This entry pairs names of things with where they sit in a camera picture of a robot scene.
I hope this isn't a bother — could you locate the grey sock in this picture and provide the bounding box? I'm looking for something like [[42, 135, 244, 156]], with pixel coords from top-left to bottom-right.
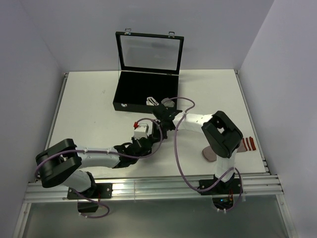
[[161, 98, 175, 108]]

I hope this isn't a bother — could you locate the white sock with dark stripes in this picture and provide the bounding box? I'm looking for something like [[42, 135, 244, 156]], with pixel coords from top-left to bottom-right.
[[146, 97, 159, 106]]

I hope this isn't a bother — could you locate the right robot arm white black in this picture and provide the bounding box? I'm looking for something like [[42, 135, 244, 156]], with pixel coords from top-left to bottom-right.
[[153, 104, 243, 193]]

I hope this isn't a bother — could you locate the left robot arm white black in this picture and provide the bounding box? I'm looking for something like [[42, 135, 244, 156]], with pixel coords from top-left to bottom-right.
[[35, 121, 166, 198]]

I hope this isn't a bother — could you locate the black display case with glass lid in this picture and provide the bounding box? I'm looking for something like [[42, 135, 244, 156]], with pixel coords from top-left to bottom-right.
[[112, 28, 184, 114]]

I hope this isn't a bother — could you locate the mauve sock with red stripes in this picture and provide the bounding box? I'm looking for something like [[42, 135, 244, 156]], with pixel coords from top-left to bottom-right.
[[202, 136, 257, 162]]

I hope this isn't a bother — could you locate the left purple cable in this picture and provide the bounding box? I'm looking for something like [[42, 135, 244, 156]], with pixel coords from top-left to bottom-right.
[[34, 118, 164, 219]]

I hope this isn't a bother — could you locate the purple cable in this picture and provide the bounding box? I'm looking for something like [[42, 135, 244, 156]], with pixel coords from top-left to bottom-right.
[[162, 97, 245, 213], [34, 118, 164, 219]]

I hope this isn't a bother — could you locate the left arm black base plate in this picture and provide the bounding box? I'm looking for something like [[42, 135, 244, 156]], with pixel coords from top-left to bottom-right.
[[67, 183, 112, 200]]

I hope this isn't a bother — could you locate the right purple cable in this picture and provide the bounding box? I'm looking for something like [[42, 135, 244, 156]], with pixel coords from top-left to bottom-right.
[[162, 97, 245, 213]]

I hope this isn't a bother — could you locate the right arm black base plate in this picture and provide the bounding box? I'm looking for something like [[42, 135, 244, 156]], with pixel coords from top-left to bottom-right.
[[198, 177, 243, 195]]

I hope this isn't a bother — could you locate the aluminium rail frame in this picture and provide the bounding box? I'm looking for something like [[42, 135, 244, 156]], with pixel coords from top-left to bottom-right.
[[14, 71, 298, 238]]

